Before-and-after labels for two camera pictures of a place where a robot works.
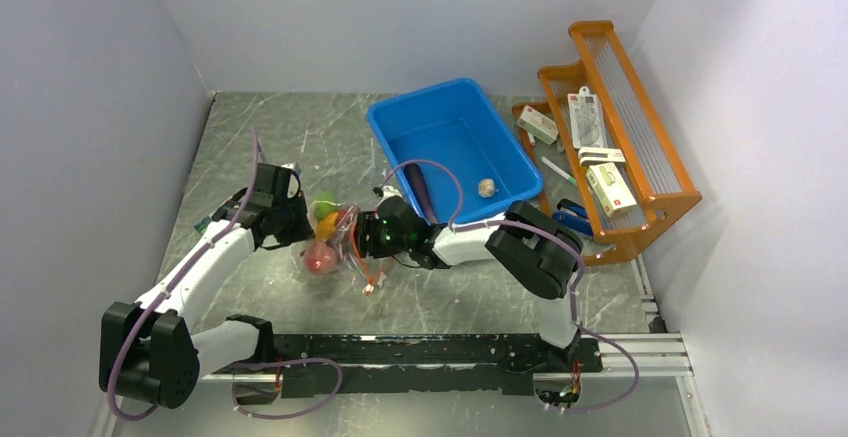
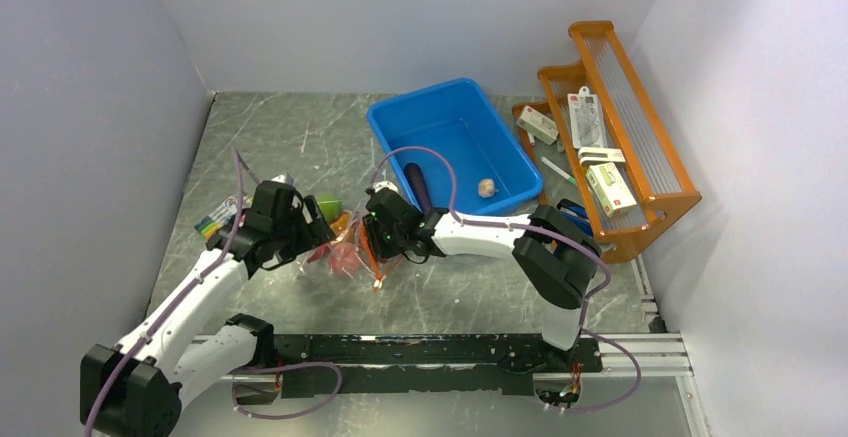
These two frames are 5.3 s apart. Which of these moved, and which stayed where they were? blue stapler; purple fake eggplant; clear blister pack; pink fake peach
Moved: pink fake peach
Stayed: clear blister pack; blue stapler; purple fake eggplant
